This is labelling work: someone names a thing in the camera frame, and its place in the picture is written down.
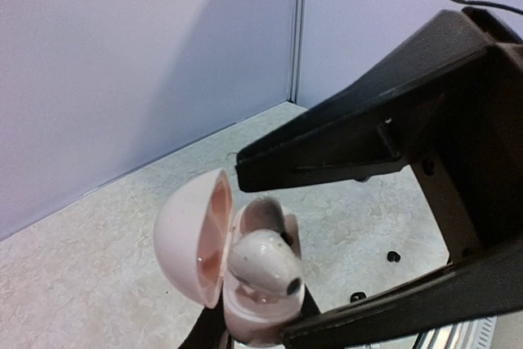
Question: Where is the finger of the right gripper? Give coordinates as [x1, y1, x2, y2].
[282, 238, 522, 348]
[235, 10, 489, 193]

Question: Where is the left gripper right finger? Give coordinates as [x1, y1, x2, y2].
[301, 289, 321, 319]

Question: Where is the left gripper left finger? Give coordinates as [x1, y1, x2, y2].
[179, 306, 231, 349]

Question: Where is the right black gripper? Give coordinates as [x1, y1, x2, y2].
[379, 8, 522, 262]

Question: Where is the white stem earbud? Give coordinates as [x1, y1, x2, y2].
[227, 229, 303, 298]

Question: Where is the black earbud left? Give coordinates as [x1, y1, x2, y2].
[387, 251, 401, 263]

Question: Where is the aluminium front rail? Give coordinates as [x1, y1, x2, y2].
[413, 316, 497, 349]

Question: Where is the right aluminium frame post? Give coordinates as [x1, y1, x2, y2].
[288, 0, 306, 104]

